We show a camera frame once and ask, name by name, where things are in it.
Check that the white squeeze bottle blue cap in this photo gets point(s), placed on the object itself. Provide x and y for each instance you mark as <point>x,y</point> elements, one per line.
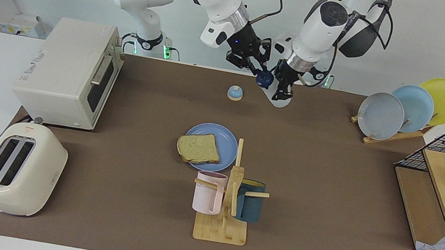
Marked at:
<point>264,80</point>

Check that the white wall socket box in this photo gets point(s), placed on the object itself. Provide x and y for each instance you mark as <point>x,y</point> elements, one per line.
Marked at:
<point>18,24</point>

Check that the grey plate in rack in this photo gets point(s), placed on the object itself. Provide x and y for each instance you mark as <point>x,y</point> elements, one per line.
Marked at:
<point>382,116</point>

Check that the light blue plate in rack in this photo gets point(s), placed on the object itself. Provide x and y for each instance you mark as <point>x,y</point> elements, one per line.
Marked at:
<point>418,107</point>

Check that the yellow plate in rack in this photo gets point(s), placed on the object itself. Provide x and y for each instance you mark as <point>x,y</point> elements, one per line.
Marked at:
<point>444,98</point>

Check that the white toaster oven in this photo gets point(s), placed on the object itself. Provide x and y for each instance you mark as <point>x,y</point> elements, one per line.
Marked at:
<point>63,69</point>

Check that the pink ribbed mug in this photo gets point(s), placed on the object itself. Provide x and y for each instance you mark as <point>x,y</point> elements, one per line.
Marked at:
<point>205,197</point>

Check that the brown table mat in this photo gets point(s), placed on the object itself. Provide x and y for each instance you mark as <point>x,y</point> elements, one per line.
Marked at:
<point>122,199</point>

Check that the wooden plate rack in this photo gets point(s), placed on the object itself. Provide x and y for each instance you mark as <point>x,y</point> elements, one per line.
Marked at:
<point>389,137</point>

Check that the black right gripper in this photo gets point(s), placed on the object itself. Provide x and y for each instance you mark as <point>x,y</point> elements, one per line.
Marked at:
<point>246,44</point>

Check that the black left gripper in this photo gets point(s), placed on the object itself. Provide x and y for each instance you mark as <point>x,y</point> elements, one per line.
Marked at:
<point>288,77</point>

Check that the cream two-slot toaster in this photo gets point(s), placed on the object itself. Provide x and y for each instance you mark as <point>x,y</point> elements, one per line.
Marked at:
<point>39,175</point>

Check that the wooden mug tree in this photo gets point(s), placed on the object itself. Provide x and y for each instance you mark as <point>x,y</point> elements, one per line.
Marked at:
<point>219,232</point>

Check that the toasted bread slice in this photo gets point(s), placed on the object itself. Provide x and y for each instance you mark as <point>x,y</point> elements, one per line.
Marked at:
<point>199,148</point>

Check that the dark teal mug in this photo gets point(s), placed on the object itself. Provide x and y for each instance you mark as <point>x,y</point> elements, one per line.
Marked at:
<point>251,208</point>

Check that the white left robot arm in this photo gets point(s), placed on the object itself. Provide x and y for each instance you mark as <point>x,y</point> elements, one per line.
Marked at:
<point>322,28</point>

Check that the blue round plate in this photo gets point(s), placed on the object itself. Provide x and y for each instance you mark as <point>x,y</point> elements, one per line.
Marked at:
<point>224,139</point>

